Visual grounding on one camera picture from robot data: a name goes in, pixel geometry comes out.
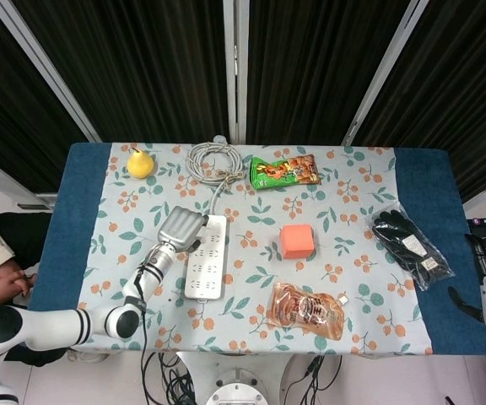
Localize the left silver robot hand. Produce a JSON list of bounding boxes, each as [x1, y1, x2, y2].
[[157, 206, 211, 254]]

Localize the white power strip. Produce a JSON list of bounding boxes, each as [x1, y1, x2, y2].
[[183, 213, 230, 303]]

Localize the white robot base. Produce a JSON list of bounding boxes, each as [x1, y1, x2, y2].
[[175, 352, 311, 405]]

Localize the floral tablecloth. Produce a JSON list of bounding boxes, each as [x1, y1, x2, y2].
[[70, 142, 434, 356]]

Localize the yellow pear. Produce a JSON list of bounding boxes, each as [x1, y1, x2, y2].
[[126, 148, 155, 181]]

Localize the black gloves in plastic bag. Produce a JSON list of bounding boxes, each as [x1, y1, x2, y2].
[[371, 209, 456, 292]]

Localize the blue table cover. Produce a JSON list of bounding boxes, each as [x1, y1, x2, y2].
[[27, 142, 486, 356]]

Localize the orange cube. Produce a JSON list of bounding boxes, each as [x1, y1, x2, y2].
[[278, 224, 316, 261]]

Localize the green snack bag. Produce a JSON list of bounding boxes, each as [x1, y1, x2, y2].
[[249, 154, 322, 192]]

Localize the brown spout pouch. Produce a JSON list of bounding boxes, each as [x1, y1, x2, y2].
[[267, 281, 352, 342]]

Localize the black curtain panel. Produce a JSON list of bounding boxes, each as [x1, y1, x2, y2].
[[350, 0, 486, 203], [0, 0, 90, 195], [10, 0, 230, 143], [246, 0, 411, 145]]

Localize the person with beige sleeve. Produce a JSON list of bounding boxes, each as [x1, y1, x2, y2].
[[0, 213, 38, 310]]

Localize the grey coiled power cord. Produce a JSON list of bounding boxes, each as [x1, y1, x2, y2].
[[186, 134, 244, 219]]

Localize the black cable bundle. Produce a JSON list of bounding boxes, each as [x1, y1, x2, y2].
[[141, 352, 204, 405], [287, 354, 343, 405]]

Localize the white metal frame post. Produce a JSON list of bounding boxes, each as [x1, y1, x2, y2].
[[223, 0, 249, 144], [341, 0, 432, 147], [0, 0, 101, 143]]

